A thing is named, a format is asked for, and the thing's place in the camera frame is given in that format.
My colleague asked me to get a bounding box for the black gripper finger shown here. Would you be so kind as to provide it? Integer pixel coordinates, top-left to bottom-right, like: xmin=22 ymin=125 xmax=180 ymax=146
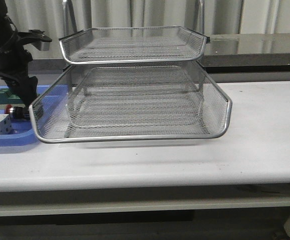
xmin=8 ymin=76 xmax=38 ymax=107

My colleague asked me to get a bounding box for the blue plastic tray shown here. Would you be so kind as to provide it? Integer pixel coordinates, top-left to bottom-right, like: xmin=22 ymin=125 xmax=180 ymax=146
xmin=0 ymin=85 xmax=72 ymax=148

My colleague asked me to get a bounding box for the silver mesh tray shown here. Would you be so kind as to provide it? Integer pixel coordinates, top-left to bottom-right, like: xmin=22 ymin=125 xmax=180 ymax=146
xmin=29 ymin=60 xmax=232 ymax=143
xmin=59 ymin=26 xmax=209 ymax=65
xmin=67 ymin=94 xmax=200 ymax=128

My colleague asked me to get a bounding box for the dark granite counter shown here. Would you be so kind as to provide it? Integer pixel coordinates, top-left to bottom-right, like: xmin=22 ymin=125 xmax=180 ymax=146
xmin=0 ymin=33 xmax=290 ymax=76

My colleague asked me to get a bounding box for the green terminal block module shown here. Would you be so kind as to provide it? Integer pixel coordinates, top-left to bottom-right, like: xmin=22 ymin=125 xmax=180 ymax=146
xmin=0 ymin=88 xmax=25 ymax=110

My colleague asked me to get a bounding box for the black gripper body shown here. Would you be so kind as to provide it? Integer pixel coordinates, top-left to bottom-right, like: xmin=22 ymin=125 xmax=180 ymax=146
xmin=0 ymin=0 xmax=33 ymax=87

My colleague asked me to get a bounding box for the silver metal rack frame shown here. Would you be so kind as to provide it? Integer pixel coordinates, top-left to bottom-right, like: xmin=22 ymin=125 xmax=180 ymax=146
xmin=59 ymin=0 xmax=207 ymax=96

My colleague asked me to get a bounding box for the red emergency stop button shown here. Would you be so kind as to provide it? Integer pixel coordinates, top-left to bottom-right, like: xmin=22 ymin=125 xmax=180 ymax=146
xmin=4 ymin=104 xmax=44 ymax=122

